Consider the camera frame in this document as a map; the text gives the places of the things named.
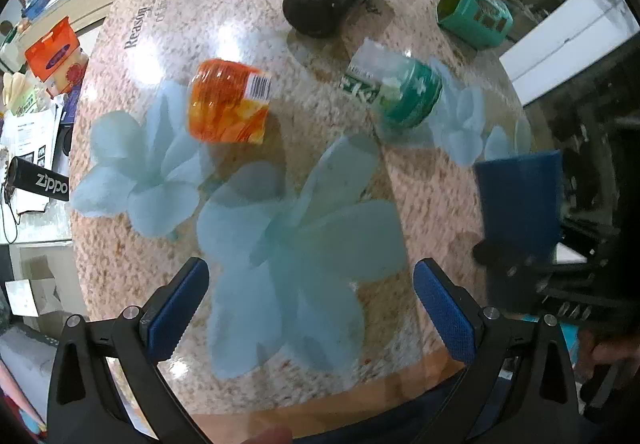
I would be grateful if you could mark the blue cup yellow inside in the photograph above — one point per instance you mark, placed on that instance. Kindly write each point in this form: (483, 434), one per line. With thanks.
(520, 199)

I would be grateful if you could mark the black zippo box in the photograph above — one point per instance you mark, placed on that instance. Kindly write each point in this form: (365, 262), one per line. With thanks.
(32, 178)

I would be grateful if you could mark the teal square tin box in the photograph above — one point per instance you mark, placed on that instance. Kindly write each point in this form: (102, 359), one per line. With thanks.
(482, 24)

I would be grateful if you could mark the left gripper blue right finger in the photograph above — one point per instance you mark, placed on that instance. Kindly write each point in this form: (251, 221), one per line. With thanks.
(517, 383)

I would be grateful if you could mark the orange plastic jar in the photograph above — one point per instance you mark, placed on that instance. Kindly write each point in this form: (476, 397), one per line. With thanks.
(229, 103)

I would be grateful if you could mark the orange tissue pack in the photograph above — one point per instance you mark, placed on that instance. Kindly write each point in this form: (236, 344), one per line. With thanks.
(57, 59)

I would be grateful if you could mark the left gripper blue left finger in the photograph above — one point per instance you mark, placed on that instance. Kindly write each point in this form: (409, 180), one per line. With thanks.
(84, 405)

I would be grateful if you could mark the green lidded clear jar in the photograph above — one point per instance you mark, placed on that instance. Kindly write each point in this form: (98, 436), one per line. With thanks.
(401, 90)

